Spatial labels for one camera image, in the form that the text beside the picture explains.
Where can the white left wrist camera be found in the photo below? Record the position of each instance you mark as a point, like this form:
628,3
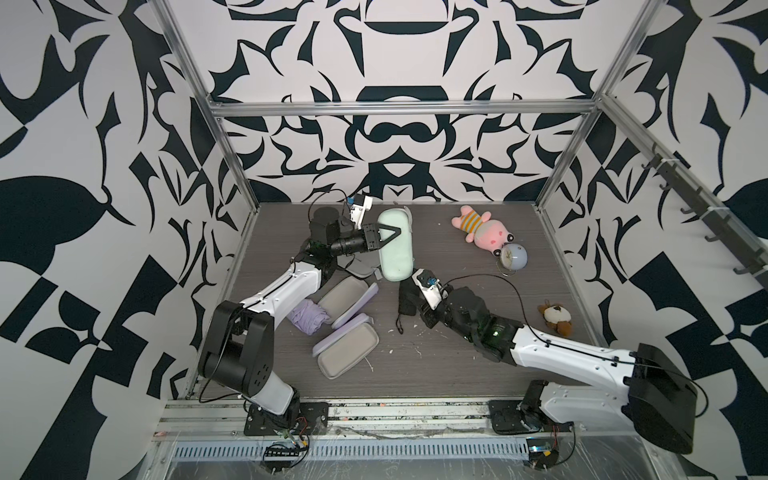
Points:
358,205

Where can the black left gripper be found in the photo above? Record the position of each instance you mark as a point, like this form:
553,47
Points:
369,239

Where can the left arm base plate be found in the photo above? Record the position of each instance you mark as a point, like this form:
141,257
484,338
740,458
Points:
300,418

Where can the aluminium cage frame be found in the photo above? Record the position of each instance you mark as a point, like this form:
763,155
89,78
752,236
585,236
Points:
552,102

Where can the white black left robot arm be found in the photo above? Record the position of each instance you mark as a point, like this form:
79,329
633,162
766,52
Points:
238,349

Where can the blue round alarm clock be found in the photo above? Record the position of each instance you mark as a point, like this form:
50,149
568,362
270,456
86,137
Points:
511,258

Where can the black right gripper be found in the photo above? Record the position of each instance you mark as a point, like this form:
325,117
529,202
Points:
426,313

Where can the brown white plush dog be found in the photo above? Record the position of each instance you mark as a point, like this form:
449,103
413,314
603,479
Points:
557,318

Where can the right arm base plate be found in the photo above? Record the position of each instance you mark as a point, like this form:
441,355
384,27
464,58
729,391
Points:
515,417

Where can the pink plush pig toy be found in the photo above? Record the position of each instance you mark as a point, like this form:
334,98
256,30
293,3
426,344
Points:
482,230

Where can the black umbrella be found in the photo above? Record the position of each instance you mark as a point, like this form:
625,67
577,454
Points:
409,301

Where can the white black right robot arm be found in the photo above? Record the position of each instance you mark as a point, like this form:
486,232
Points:
649,390

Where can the lavender folded umbrella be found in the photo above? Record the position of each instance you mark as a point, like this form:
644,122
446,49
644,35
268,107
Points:
308,317

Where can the lavender open umbrella case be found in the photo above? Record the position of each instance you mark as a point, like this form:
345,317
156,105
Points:
346,347

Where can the white perforated cable tray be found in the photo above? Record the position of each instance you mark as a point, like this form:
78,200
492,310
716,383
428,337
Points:
365,449

